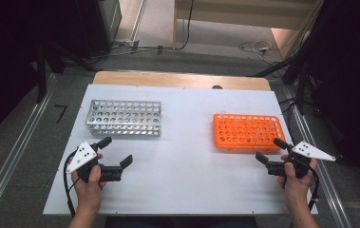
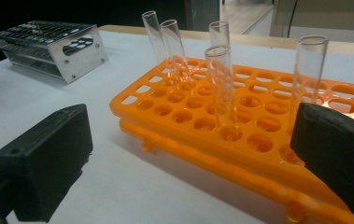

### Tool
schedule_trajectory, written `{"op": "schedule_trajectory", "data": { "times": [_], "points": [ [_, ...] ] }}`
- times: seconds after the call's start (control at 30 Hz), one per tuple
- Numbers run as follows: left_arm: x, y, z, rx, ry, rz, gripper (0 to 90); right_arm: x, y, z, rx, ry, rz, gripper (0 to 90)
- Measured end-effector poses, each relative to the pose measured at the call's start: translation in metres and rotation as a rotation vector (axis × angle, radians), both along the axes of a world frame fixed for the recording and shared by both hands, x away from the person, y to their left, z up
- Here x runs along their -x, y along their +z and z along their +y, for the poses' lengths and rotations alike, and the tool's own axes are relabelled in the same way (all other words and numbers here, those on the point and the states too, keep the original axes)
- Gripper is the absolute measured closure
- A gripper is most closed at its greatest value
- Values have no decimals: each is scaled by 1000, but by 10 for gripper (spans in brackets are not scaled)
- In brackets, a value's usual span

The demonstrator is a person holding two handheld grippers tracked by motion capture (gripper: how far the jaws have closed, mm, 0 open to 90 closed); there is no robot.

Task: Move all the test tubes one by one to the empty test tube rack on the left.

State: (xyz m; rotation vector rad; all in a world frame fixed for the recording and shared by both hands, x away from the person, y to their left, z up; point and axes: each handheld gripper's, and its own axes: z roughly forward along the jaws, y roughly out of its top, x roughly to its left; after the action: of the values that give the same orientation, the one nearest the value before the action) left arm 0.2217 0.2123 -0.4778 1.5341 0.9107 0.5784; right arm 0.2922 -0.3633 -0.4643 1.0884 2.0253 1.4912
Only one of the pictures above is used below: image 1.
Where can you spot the silver metal test tube rack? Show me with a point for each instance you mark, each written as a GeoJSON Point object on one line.
{"type": "Point", "coordinates": [123, 117]}

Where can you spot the black cabinet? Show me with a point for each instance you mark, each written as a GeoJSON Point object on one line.
{"type": "Point", "coordinates": [95, 25]}

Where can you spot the beige wooden furniture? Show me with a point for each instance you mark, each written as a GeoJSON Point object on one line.
{"type": "Point", "coordinates": [247, 12]}

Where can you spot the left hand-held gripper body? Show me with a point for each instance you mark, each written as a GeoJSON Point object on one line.
{"type": "Point", "coordinates": [82, 156]}

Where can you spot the person's left hand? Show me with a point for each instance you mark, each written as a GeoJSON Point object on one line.
{"type": "Point", "coordinates": [87, 196]}

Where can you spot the person's right hand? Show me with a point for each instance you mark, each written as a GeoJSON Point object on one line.
{"type": "Point", "coordinates": [296, 190]}

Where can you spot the orange plastic test tube rack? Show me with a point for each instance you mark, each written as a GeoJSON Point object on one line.
{"type": "Point", "coordinates": [247, 133]}

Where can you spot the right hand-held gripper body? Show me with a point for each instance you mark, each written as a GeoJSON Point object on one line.
{"type": "Point", "coordinates": [307, 151]}

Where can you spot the black metal stand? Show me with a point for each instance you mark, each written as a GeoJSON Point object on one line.
{"type": "Point", "coordinates": [299, 82]}
{"type": "Point", "coordinates": [41, 72]}

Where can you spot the metal floor rail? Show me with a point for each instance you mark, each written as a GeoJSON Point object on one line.
{"type": "Point", "coordinates": [13, 148]}
{"type": "Point", "coordinates": [320, 177]}

